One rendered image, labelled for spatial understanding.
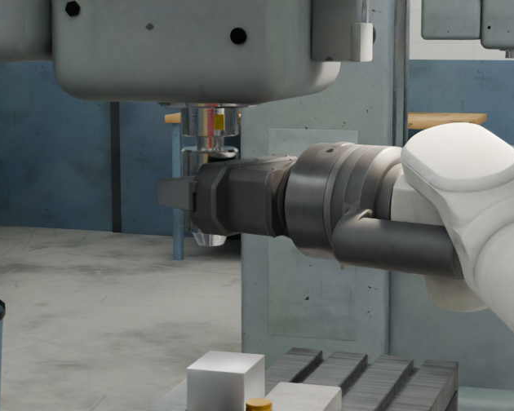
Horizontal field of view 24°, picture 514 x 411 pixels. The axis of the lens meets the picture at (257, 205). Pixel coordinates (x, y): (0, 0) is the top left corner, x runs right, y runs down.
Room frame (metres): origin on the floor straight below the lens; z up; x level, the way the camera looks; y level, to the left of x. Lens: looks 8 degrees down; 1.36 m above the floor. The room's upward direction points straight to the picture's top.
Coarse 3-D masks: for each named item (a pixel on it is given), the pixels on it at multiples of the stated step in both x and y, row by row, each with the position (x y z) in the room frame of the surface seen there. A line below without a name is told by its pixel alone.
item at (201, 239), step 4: (192, 232) 0.96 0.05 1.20; (196, 236) 0.96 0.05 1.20; (200, 236) 0.95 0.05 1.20; (204, 236) 0.95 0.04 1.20; (208, 236) 0.95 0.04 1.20; (212, 236) 0.95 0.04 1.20; (216, 236) 0.95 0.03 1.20; (220, 236) 0.95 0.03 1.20; (224, 236) 0.96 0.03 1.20; (196, 240) 0.96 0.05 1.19; (200, 240) 0.96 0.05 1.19; (204, 240) 0.95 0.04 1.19; (208, 240) 0.95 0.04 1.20; (212, 240) 0.95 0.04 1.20; (216, 240) 0.95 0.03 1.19; (220, 240) 0.96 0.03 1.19; (224, 240) 0.96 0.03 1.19; (200, 244) 0.96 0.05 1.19; (204, 244) 0.96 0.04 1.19; (208, 244) 0.95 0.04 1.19; (212, 244) 0.95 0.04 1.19; (216, 244) 0.96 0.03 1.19; (220, 244) 0.96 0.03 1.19
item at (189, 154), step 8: (184, 152) 0.95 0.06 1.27; (192, 152) 0.95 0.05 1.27; (200, 152) 0.94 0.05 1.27; (208, 152) 0.94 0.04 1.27; (216, 152) 0.94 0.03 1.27; (224, 152) 0.95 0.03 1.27; (232, 152) 0.95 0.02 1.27; (184, 160) 0.95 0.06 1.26; (192, 160) 0.95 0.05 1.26; (200, 160) 0.94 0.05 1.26; (208, 160) 0.94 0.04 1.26; (216, 160) 0.94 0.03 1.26; (224, 160) 0.95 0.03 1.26
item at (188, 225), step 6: (186, 162) 0.95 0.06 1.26; (186, 168) 0.95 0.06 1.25; (192, 168) 0.95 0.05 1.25; (198, 168) 0.94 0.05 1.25; (186, 174) 0.95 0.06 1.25; (192, 174) 0.95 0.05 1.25; (186, 216) 0.95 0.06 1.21; (186, 222) 0.95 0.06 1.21; (192, 222) 0.95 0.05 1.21; (186, 228) 0.95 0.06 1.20; (192, 228) 0.95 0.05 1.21; (198, 228) 0.95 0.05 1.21
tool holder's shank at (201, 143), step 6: (198, 138) 0.96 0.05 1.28; (204, 138) 0.96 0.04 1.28; (210, 138) 0.95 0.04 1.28; (216, 138) 0.96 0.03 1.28; (222, 138) 0.96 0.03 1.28; (198, 144) 0.96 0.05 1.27; (204, 144) 0.96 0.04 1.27; (210, 144) 0.95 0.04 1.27; (216, 144) 0.96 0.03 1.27; (222, 144) 0.96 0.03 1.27
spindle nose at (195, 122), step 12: (180, 108) 0.96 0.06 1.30; (192, 108) 0.95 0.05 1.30; (204, 108) 0.94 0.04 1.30; (216, 108) 0.94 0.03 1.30; (228, 108) 0.95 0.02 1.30; (180, 120) 0.96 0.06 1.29; (192, 120) 0.95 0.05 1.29; (204, 120) 0.94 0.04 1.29; (228, 120) 0.95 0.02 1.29; (192, 132) 0.95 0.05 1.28; (204, 132) 0.94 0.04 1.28; (216, 132) 0.94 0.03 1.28; (228, 132) 0.95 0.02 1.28
